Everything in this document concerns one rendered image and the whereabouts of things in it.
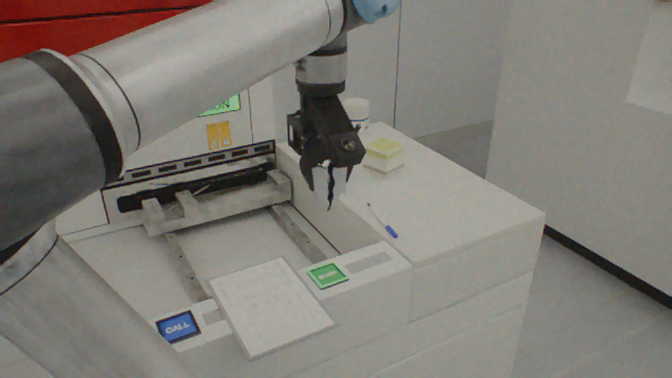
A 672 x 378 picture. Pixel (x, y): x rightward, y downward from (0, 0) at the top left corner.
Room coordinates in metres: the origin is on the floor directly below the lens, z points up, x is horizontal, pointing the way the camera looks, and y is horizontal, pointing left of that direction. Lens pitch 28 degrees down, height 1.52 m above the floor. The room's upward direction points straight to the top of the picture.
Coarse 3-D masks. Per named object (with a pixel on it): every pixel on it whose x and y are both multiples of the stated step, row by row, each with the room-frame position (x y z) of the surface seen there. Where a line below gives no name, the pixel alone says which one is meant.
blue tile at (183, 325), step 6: (180, 318) 0.61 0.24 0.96; (186, 318) 0.61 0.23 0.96; (162, 324) 0.60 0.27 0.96; (168, 324) 0.60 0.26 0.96; (174, 324) 0.60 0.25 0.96; (180, 324) 0.60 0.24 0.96; (186, 324) 0.60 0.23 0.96; (192, 324) 0.60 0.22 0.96; (162, 330) 0.59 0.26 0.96; (168, 330) 0.59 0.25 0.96; (174, 330) 0.59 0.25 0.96; (180, 330) 0.59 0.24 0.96; (186, 330) 0.59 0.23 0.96; (192, 330) 0.59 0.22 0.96; (168, 336) 0.57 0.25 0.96; (174, 336) 0.57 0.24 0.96
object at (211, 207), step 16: (224, 192) 1.18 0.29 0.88; (240, 192) 1.18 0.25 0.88; (256, 192) 1.18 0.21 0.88; (272, 192) 1.18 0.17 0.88; (288, 192) 1.18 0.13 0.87; (176, 208) 1.09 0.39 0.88; (208, 208) 1.09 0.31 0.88; (224, 208) 1.10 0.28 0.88; (240, 208) 1.12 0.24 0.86; (256, 208) 1.14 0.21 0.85; (144, 224) 1.05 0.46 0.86; (160, 224) 1.02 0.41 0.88; (176, 224) 1.04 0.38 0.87; (192, 224) 1.06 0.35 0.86
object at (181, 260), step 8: (168, 232) 1.03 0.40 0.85; (168, 240) 1.00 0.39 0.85; (176, 240) 1.00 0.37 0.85; (176, 248) 0.97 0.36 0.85; (176, 256) 0.94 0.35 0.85; (184, 256) 0.94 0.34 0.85; (176, 264) 0.94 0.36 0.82; (184, 264) 0.91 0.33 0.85; (184, 272) 0.88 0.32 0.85; (192, 272) 0.88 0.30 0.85; (184, 280) 0.88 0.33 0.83; (192, 280) 0.85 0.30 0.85; (192, 288) 0.83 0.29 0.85; (200, 288) 0.83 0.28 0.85; (192, 296) 0.83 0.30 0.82; (200, 296) 0.80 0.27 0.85
